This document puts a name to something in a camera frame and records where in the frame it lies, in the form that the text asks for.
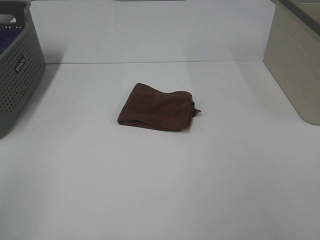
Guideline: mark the brown towel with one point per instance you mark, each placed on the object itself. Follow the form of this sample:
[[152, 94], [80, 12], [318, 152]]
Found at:
[[152, 109]]

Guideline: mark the grey perforated laundry basket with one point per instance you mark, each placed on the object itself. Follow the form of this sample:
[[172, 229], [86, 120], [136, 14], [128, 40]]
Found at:
[[22, 64]]

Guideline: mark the beige storage bin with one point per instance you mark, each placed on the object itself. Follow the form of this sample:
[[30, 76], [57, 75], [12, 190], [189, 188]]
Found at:
[[292, 55]]

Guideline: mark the purple cloth in basket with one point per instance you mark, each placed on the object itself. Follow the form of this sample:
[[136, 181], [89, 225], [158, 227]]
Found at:
[[7, 36]]

